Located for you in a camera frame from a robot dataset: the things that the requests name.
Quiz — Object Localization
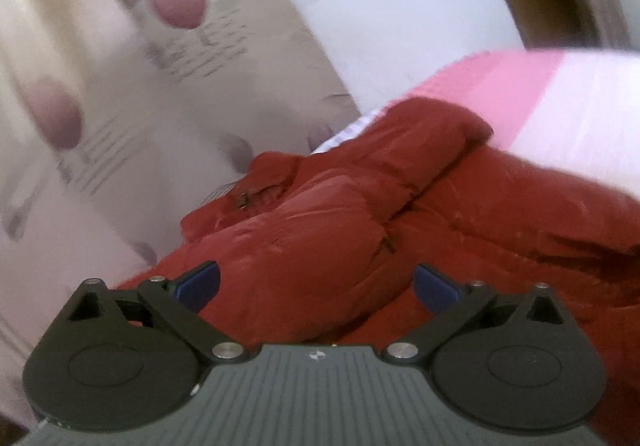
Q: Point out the red puffer jacket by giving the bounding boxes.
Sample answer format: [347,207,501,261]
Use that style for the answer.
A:
[115,95,640,444]

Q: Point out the floral beige curtain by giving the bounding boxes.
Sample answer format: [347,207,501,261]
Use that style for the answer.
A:
[1,0,358,428]

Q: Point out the pink white bed sheet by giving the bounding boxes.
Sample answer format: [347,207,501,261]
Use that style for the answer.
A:
[315,49,639,197]

